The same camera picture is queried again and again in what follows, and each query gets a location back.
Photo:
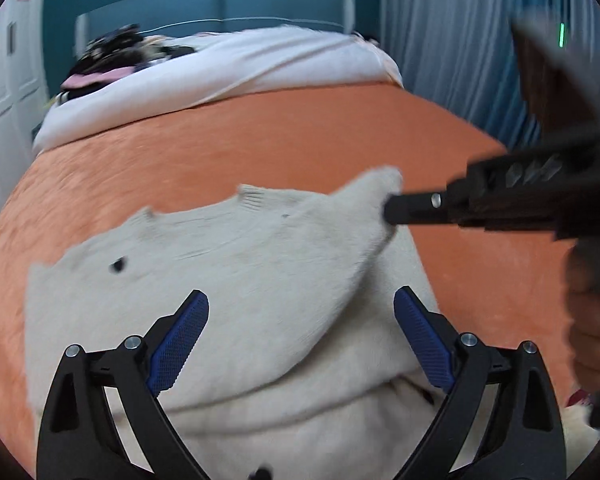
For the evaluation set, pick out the pile of dark clothes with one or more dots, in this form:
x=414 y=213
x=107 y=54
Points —
x=115 y=55

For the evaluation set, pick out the person's right hand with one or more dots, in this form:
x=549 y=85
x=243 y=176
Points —
x=592 y=340

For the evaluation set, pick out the blue padded headboard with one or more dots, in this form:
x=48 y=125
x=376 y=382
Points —
x=270 y=5

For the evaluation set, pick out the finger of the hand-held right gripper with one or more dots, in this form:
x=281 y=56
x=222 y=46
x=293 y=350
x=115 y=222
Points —
x=415 y=207

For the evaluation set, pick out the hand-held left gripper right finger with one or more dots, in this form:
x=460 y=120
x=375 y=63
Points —
x=425 y=345

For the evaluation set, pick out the cream sweater with black hearts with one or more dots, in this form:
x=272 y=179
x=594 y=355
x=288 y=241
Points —
x=260 y=285

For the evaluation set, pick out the blue-grey curtain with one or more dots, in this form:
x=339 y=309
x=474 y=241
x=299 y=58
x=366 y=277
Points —
x=460 y=35

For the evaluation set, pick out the white wardrobe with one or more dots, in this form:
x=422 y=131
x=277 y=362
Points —
x=5 y=85

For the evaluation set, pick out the floral cloth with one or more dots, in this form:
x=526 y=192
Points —
x=580 y=425

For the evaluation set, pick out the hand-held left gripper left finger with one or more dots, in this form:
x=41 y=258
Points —
x=180 y=345

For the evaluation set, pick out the orange blanket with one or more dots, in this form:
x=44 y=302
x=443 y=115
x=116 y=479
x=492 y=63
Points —
x=205 y=150

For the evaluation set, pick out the white duvet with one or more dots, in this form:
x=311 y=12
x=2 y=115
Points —
x=260 y=65

